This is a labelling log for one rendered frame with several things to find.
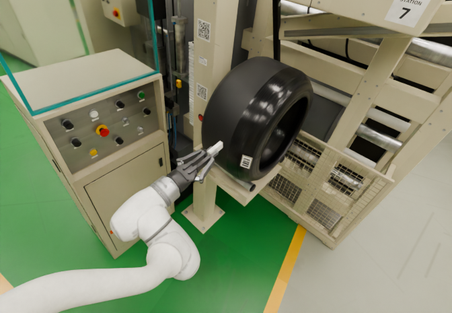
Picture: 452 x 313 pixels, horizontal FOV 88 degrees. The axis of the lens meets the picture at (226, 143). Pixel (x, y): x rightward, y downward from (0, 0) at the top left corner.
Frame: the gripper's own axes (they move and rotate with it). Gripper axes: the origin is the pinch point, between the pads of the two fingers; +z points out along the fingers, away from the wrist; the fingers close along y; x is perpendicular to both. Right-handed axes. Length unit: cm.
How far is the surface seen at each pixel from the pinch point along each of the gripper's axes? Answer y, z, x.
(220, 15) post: 26, 32, -31
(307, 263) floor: -55, 40, 130
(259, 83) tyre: -0.3, 24.3, -16.3
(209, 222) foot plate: 23, 11, 124
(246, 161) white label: -10.1, 6.4, 5.1
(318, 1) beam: -1, 57, -36
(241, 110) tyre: -0.6, 13.8, -10.6
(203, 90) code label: 31.7, 24.8, 2.8
